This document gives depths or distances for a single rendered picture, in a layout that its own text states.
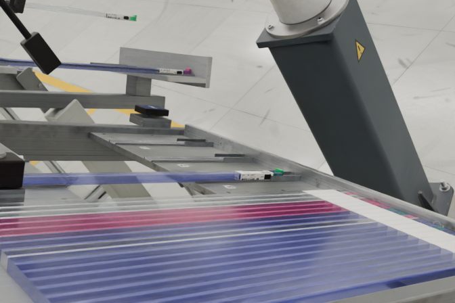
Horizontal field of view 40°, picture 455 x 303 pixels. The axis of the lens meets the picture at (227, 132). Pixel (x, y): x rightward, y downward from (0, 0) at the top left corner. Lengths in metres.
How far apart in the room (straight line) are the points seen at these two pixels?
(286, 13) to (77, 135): 0.52
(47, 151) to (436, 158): 1.22
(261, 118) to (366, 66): 1.02
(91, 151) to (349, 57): 0.58
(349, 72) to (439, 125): 0.73
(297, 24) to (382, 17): 1.33
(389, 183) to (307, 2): 0.51
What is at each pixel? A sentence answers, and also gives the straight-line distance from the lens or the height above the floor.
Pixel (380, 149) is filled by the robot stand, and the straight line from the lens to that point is 1.49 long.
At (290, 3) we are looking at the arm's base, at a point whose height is 0.76.
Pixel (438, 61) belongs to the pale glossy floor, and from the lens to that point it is 2.29.
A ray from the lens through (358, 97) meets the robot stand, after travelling 1.39.
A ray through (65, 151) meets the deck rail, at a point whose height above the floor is 0.86.
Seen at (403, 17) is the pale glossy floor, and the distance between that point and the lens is 2.60.
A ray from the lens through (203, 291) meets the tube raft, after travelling 0.46.
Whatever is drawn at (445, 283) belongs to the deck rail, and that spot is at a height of 0.85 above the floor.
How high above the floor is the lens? 1.33
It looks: 33 degrees down
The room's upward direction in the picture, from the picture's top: 32 degrees counter-clockwise
